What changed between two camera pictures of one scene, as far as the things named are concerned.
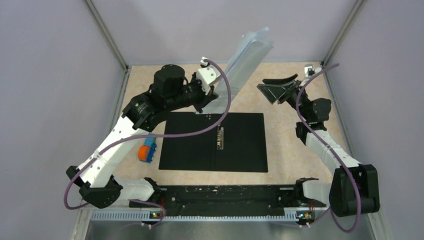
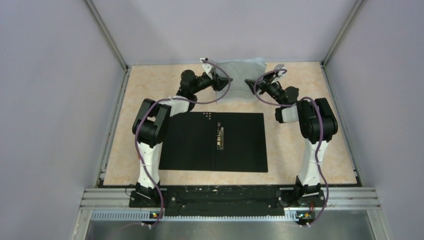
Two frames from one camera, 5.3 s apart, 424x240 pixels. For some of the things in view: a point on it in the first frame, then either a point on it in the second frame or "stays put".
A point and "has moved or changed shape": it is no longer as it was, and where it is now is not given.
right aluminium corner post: (361, 3) stays put
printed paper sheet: (252, 49) has moved or changed shape
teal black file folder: (240, 145) stays put
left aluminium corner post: (108, 34) stays put
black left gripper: (206, 98) → (221, 82)
